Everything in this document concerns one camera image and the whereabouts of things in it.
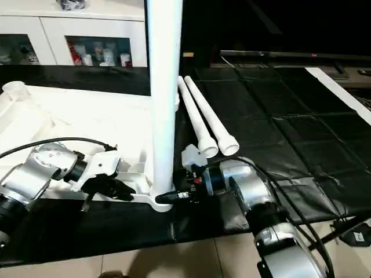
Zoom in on black cabinet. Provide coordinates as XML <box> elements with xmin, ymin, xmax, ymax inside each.
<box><xmin>148</xmin><ymin>0</ymin><xmax>371</xmax><ymax>70</ymax></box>

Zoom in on grey object on cabinet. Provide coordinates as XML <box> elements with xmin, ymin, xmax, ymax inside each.
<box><xmin>56</xmin><ymin>0</ymin><xmax>87</xmax><ymax>11</ymax></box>

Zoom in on black power adapter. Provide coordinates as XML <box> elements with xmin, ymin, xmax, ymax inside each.
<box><xmin>341</xmin><ymin>228</ymin><xmax>371</xmax><ymax>244</ymax></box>

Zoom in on white flat strip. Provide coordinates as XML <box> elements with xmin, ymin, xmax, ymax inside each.
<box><xmin>304</xmin><ymin>67</ymin><xmax>371</xmax><ymax>126</ymax></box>

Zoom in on white glass-door cabinet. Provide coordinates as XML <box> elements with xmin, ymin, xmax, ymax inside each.
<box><xmin>0</xmin><ymin>0</ymin><xmax>149</xmax><ymax>68</ymax></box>

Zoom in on white plastic table top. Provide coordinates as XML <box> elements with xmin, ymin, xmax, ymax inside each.
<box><xmin>0</xmin><ymin>81</ymin><xmax>177</xmax><ymax>214</ymax></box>

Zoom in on black mat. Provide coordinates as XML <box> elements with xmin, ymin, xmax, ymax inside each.
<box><xmin>0</xmin><ymin>63</ymin><xmax>371</xmax><ymax>267</ymax></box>

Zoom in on white plastic table leg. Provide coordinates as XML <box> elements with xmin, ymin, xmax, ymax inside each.
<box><xmin>176</xmin><ymin>75</ymin><xmax>220</xmax><ymax>159</ymax></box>
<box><xmin>184</xmin><ymin>75</ymin><xmax>241</xmax><ymax>156</ymax></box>
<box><xmin>144</xmin><ymin>0</ymin><xmax>184</xmax><ymax>202</ymax></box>

